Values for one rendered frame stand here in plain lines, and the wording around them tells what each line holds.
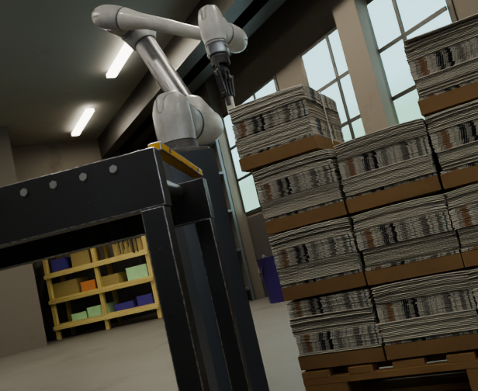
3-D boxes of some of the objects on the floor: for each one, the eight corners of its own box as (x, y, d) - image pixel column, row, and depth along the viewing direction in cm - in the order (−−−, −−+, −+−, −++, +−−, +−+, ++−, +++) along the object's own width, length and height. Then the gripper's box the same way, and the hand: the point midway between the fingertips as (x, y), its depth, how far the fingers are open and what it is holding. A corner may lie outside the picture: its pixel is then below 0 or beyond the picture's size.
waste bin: (308, 295, 615) (296, 246, 622) (278, 303, 594) (265, 253, 601) (286, 296, 655) (275, 251, 662) (257, 305, 634) (246, 257, 641)
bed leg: (247, 548, 104) (172, 205, 112) (244, 565, 98) (164, 204, 106) (218, 553, 104) (146, 212, 113) (213, 571, 99) (136, 211, 107)
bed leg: (268, 451, 153) (215, 218, 161) (266, 458, 147) (211, 217, 156) (248, 455, 154) (196, 223, 162) (246, 462, 148) (192, 222, 156)
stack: (344, 380, 209) (292, 174, 219) (722, 339, 157) (632, 70, 167) (309, 416, 175) (250, 171, 185) (777, 379, 123) (660, 39, 133)
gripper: (219, 49, 206) (233, 108, 203) (234, 57, 217) (248, 113, 214) (202, 56, 209) (216, 115, 206) (219, 64, 221) (232, 119, 218)
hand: (230, 105), depth 211 cm, fingers closed
